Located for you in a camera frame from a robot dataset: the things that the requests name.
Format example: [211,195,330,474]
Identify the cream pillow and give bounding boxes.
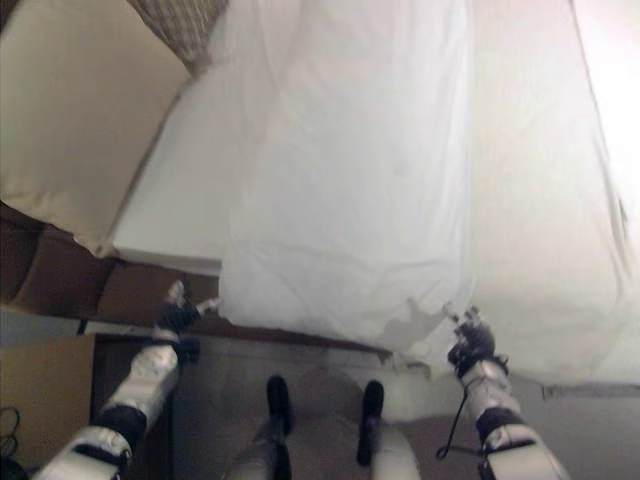
[0,0,194,259]

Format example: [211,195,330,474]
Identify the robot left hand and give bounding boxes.
[156,280,222,339]

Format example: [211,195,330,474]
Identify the white duvet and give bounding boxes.
[207,0,640,389]

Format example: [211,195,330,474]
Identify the patterned beige headboard cushion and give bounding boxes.
[122,0,234,76]

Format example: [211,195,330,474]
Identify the white mattress sheet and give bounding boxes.
[107,64,301,274]

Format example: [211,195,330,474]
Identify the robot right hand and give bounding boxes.
[442,308,497,370]

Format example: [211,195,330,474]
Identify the brown wooden nightstand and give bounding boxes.
[0,332,99,480]

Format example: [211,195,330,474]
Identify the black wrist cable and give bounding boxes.
[435,389,489,461]

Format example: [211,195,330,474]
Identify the silver robot right leg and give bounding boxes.
[354,379,426,480]

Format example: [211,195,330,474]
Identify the brown wooden bed frame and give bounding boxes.
[0,199,396,366]

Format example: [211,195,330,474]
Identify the black cables on nightstand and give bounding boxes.
[0,404,29,480]

